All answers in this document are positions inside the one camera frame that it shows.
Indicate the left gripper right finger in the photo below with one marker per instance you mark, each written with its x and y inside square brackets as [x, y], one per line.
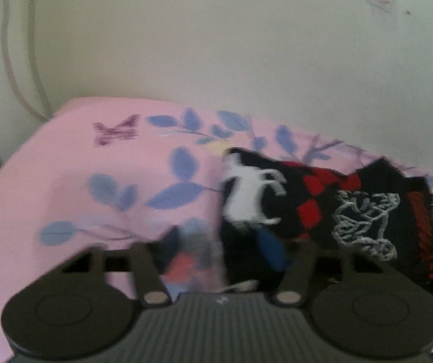
[287, 269]

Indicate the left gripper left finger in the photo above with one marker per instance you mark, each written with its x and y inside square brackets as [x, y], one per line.
[148, 261]

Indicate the black red white patterned sweater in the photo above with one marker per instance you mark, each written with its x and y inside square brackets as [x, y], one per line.
[376, 209]

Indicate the pink floral bed sheet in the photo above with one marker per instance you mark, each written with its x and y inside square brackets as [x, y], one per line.
[113, 172]

